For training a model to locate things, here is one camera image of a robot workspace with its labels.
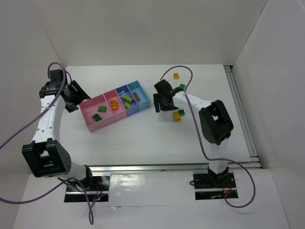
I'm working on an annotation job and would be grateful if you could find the orange lego brick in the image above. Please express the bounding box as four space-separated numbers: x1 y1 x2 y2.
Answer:
173 111 181 122
173 73 180 79

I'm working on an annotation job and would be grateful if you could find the small green lego brick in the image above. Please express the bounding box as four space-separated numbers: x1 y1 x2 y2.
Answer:
178 109 185 116

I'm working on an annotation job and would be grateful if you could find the brown lego brick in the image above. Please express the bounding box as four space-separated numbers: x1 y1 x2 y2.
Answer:
132 93 141 101

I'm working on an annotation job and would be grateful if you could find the dark green lego plate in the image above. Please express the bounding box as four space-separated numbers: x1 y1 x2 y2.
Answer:
97 106 107 113

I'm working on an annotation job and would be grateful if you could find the orange lego brick top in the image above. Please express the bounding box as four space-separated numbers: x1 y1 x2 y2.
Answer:
173 73 180 79

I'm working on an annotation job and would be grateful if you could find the long lime lego brick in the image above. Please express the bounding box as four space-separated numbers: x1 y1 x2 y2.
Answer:
122 95 133 104

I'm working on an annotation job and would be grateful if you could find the yellow rounded lego brick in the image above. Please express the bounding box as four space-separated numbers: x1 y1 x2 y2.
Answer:
110 99 118 110

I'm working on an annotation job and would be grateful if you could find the lime lego brick curved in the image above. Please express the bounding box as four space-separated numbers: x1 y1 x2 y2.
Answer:
124 103 131 109

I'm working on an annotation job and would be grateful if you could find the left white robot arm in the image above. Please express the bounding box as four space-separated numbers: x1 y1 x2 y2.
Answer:
22 70 92 188

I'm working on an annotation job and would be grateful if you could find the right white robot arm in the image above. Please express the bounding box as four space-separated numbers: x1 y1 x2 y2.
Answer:
153 80 234 186

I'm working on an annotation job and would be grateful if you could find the light blue bin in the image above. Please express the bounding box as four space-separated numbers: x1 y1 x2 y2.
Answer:
127 81 151 111

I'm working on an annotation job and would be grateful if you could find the large pink bin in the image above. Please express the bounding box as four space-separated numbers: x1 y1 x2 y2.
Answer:
80 94 115 132

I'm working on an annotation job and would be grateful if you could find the purple-blue bin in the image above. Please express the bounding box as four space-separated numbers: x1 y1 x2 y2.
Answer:
116 85 139 116

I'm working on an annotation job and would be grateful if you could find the small pink bin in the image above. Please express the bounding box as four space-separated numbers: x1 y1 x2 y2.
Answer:
104 89 127 121

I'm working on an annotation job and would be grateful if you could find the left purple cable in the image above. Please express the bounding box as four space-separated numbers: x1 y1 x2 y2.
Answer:
0 62 95 226

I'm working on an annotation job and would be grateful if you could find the purple cable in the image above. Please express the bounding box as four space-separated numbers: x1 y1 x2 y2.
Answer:
0 62 95 226
160 66 257 208

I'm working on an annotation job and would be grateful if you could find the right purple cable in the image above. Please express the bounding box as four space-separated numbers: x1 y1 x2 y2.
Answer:
160 66 257 208

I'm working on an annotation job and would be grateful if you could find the aluminium rail front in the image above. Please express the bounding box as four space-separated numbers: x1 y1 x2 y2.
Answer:
37 162 263 174

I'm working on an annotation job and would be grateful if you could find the aluminium rail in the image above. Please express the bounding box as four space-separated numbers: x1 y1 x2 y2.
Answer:
224 65 260 164
37 162 263 174

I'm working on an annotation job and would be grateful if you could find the aluminium rail right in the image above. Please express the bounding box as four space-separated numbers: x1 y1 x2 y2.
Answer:
224 65 260 164

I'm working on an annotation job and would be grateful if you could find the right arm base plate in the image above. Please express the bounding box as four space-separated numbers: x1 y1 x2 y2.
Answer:
189 173 238 200

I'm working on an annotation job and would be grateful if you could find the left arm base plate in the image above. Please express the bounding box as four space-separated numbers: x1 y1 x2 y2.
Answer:
64 174 110 203

